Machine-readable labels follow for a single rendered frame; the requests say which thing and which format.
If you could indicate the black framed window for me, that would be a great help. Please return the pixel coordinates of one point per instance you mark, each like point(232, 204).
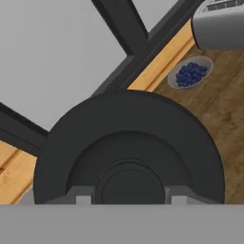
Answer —
point(127, 25)

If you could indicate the grey metal toaster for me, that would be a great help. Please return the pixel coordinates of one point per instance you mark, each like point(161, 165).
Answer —
point(219, 28)

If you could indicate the grey glass bowl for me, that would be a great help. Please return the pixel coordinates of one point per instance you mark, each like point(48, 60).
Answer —
point(173, 83)

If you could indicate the light wooden window sill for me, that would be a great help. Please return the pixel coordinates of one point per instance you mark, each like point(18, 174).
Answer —
point(162, 65)

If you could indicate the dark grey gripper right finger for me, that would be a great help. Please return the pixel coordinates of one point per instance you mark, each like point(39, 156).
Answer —
point(178, 192)

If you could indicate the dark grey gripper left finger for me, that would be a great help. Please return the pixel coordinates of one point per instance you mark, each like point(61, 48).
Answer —
point(81, 192)

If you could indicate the pile of blueberries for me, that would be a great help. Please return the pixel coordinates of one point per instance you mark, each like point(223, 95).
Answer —
point(190, 73)

